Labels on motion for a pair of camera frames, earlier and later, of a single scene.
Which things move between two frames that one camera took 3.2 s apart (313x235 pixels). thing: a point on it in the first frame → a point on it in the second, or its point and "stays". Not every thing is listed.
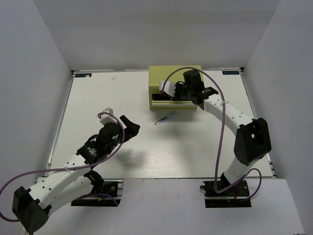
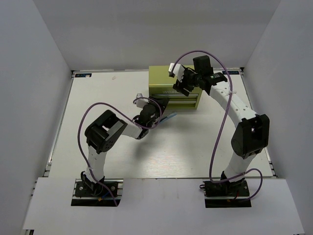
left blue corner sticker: (83, 75) stays
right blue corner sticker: (230, 73) stays
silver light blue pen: (173, 114) stays
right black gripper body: (183, 92) → (190, 78)
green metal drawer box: (158, 101) stays
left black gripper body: (113, 145) → (157, 114)
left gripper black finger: (131, 130) → (162, 102)
